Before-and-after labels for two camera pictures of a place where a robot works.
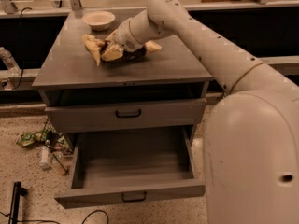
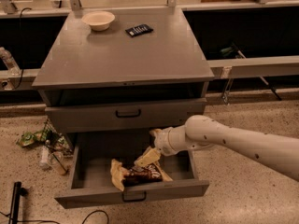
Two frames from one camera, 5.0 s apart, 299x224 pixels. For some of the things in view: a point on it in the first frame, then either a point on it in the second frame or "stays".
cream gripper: x=123 y=36 -> x=163 y=141
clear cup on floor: x=57 y=161 stays
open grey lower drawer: x=125 y=166 stays
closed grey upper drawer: x=113 y=117 stays
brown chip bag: x=96 y=47 -> x=140 y=174
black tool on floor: x=18 y=191 stays
